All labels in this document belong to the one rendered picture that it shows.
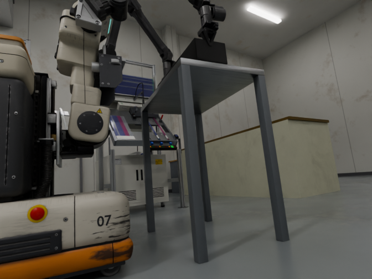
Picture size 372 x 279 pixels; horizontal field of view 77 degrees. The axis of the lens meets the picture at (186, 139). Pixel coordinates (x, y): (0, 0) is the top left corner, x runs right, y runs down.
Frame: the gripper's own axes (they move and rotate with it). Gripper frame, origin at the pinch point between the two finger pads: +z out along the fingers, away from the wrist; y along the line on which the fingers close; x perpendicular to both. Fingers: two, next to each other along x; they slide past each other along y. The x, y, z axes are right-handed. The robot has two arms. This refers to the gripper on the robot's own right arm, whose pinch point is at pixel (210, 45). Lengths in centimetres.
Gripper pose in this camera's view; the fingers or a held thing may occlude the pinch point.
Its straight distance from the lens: 122.2
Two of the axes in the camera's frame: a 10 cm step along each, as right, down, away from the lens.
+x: -9.0, 0.2, -4.3
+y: -4.2, 2.0, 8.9
